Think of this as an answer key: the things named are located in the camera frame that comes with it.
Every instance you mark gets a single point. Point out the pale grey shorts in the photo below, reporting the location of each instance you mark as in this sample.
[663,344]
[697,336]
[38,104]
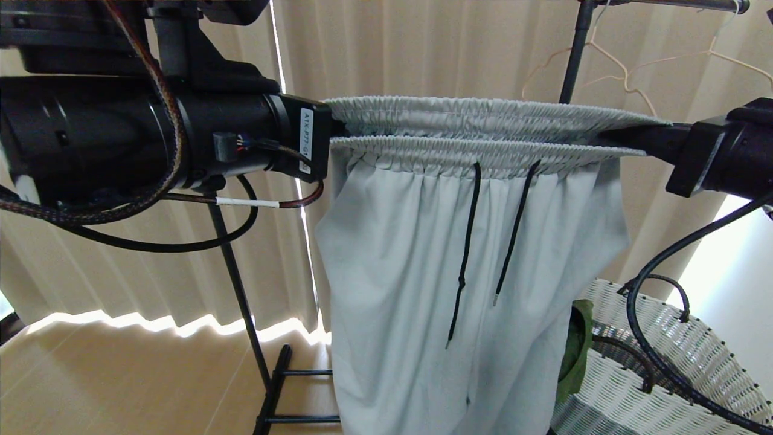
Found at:
[392,272]

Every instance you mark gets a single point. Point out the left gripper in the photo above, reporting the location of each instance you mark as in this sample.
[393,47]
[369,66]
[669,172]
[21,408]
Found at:
[121,133]

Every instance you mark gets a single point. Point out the green printed shirt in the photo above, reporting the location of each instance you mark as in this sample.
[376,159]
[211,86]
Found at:
[577,350]

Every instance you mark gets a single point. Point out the black clothes rack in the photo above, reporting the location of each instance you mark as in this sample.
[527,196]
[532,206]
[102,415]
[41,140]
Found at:
[570,60]

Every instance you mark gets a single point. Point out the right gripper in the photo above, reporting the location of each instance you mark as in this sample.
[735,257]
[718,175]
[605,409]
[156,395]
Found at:
[737,157]

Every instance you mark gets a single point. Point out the white laundry basket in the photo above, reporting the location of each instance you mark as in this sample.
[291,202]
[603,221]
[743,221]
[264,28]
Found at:
[622,399]

